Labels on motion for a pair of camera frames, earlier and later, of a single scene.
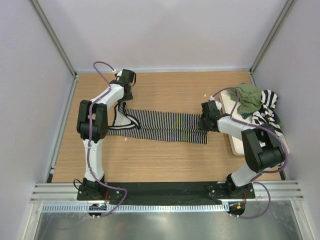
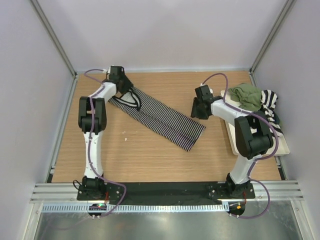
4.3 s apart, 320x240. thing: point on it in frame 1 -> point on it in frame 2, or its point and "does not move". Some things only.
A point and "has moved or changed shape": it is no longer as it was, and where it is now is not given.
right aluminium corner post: (288, 5) does not move
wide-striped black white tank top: (264, 116) does not move
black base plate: (166, 191) does not move
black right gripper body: (203, 124) -> (204, 115)
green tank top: (250, 98) does not move
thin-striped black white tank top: (161, 125) has moved or changed shape
